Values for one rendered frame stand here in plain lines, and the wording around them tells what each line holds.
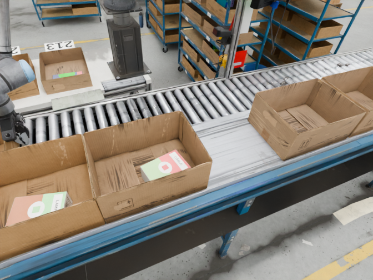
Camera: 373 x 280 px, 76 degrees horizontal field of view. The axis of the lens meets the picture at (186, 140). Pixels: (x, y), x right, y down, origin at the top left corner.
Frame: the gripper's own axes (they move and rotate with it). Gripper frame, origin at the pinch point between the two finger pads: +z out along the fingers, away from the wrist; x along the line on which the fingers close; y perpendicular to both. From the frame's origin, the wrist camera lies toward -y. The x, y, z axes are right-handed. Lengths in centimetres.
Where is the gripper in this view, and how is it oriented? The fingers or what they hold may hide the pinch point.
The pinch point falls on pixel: (25, 144)
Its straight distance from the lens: 139.3
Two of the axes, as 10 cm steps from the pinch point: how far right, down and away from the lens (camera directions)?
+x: -9.2, 2.8, -2.8
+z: -0.3, 6.7, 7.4
